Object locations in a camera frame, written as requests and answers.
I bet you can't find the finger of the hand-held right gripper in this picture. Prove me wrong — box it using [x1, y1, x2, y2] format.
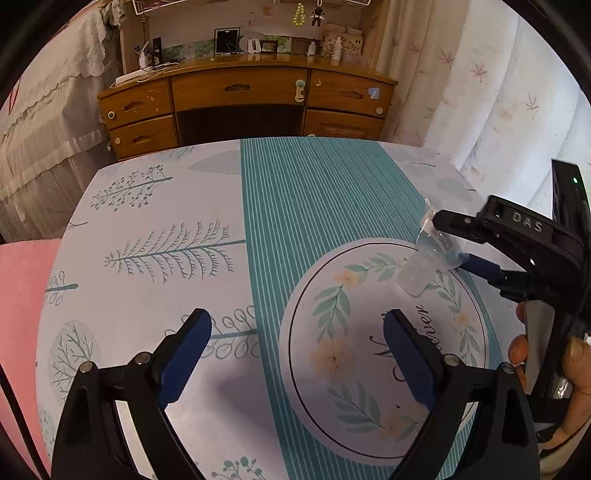
[431, 209, 491, 244]
[458, 252, 537, 302]

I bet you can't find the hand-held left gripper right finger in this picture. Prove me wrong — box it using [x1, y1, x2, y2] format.
[381, 308, 539, 480]

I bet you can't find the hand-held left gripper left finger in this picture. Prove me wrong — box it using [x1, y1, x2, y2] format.
[51, 308, 213, 480]

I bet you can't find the person's right hand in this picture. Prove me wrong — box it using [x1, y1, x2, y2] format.
[507, 301, 591, 462]

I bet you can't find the white leaf print curtain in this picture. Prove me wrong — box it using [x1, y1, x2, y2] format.
[369, 0, 591, 222]

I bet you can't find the tree print tablecloth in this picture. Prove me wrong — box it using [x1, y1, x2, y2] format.
[36, 137, 506, 480]

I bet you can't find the pink blanket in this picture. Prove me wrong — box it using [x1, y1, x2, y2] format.
[0, 239, 63, 476]

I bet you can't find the beige fabric box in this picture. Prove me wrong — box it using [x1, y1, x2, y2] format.
[322, 28, 365, 58]

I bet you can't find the wooden desk with drawers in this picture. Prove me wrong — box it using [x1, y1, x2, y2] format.
[97, 53, 399, 161]

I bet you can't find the cream lace cover cloth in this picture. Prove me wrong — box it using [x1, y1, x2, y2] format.
[0, 0, 125, 243]

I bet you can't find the wooden bookshelf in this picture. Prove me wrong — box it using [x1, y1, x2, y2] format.
[117, 0, 384, 75]

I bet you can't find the black cable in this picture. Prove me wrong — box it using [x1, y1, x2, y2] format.
[0, 369, 49, 480]

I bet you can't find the black photo frame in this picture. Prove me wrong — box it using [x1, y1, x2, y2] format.
[213, 28, 242, 55]

